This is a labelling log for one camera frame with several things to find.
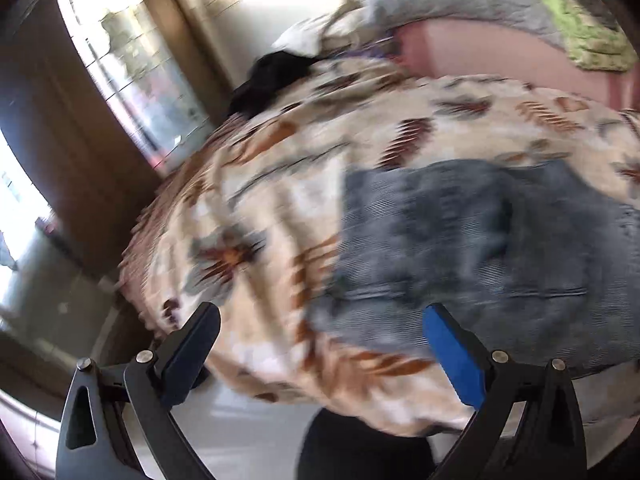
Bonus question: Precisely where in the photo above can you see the black cloth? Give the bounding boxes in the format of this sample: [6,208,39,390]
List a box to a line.
[227,52,321,118]

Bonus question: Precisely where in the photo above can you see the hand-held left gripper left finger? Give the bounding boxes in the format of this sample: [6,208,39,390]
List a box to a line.
[56,301,222,480]

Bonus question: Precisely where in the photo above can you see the wooden door with glass pane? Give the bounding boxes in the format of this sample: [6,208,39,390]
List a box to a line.
[0,0,236,281]

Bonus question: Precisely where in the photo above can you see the blue denim pants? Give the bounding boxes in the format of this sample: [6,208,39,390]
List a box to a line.
[305,157,640,376]

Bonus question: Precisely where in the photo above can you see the white cloth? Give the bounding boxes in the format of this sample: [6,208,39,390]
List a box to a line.
[272,15,346,58]

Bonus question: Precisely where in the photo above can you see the pink pillow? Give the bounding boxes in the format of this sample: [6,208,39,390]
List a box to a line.
[395,15,640,111]

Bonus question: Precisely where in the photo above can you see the beige cloth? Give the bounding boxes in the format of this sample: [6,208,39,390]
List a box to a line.
[320,0,371,46]

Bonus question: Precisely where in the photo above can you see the leaf-print blanket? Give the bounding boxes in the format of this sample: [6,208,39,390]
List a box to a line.
[120,55,640,436]

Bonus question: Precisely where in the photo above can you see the person's dark-clothed leg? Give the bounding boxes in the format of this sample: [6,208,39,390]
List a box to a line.
[298,406,436,480]

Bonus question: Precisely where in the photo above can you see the green patterned folded blanket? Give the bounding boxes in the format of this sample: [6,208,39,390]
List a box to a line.
[507,0,640,72]

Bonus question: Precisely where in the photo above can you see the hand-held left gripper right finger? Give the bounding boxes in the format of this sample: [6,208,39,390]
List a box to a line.
[422,302,587,480]

